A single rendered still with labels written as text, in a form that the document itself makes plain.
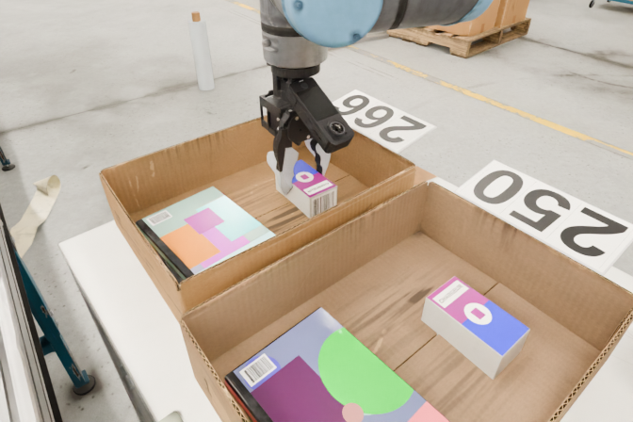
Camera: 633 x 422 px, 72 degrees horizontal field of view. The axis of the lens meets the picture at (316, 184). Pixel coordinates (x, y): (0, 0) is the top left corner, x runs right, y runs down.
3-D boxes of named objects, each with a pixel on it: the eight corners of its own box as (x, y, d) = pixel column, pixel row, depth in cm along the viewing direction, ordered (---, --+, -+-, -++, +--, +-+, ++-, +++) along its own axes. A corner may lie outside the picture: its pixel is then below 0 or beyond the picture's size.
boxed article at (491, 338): (492, 381, 47) (502, 357, 45) (419, 321, 54) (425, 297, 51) (519, 353, 50) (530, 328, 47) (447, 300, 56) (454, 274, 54)
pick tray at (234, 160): (412, 217, 71) (419, 165, 65) (190, 346, 51) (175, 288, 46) (305, 147, 89) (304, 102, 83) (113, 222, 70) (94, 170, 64)
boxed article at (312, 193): (301, 180, 78) (301, 158, 76) (336, 208, 72) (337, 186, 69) (276, 191, 76) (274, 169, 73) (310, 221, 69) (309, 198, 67)
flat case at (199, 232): (214, 192, 73) (213, 185, 72) (287, 250, 62) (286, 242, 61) (136, 229, 66) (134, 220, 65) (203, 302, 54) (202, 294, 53)
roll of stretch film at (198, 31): (207, 83, 310) (196, 8, 281) (218, 87, 305) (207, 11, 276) (195, 88, 303) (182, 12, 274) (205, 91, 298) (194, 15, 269)
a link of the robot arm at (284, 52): (341, 28, 58) (280, 42, 54) (340, 64, 61) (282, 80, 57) (302, 14, 64) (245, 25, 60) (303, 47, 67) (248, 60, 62)
